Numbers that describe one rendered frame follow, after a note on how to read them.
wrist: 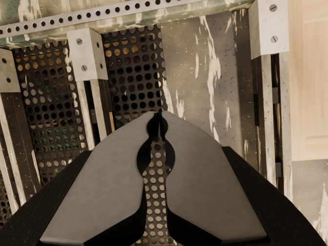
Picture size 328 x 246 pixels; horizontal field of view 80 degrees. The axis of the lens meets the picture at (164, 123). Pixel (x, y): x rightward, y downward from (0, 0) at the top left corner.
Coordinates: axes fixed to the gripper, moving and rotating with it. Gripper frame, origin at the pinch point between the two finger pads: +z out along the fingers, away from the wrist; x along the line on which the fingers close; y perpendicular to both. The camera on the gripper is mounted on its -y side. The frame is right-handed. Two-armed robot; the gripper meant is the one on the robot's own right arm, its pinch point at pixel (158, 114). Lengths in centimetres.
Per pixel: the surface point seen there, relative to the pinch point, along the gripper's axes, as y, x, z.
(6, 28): -1, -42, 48
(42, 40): 3, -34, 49
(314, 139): 26, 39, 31
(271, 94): 13.9, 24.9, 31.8
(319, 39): 4, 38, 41
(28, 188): 42, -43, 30
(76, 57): 6.0, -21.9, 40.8
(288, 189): 35, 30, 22
